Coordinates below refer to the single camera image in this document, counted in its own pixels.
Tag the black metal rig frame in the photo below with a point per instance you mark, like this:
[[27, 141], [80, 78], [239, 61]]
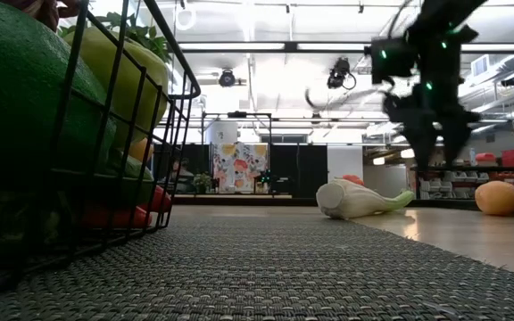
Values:
[[237, 114]]

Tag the small leafy plant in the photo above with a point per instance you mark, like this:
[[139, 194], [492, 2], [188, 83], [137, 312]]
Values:
[[202, 180]]

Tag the yellow-green apple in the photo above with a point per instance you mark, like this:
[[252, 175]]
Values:
[[114, 67]]

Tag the orange carrot green top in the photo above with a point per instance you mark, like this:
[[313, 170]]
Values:
[[123, 217]]

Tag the yellow lemon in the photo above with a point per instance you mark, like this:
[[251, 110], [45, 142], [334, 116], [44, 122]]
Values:
[[140, 150]]

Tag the dark workbench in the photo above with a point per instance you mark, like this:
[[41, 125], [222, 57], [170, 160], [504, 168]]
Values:
[[484, 168]]

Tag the white green leek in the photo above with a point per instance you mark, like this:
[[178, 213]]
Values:
[[350, 200]]

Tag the yellow-orange mango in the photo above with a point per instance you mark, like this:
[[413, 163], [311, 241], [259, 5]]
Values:
[[498, 199]]

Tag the white air vent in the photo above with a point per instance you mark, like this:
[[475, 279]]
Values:
[[483, 67]]

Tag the black dome fixture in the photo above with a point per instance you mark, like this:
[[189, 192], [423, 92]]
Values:
[[512, 81]]

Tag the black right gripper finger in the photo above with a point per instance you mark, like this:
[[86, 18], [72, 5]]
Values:
[[458, 142], [423, 145]]

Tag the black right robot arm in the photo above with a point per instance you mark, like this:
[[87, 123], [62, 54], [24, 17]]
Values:
[[444, 27]]

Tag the grey woven placemat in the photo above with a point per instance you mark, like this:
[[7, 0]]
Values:
[[248, 276]]

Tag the person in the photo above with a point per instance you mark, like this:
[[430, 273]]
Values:
[[180, 171]]

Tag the floral print banner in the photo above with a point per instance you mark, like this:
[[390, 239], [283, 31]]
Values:
[[239, 165]]

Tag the black room divider panel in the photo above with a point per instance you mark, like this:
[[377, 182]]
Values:
[[201, 156], [299, 169]]

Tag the black round camera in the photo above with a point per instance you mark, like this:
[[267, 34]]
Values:
[[226, 79]]

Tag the red tomato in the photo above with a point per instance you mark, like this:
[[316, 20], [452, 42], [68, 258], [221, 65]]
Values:
[[353, 179]]

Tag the green lime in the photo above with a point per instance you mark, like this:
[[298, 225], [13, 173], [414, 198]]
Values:
[[20, 89]]

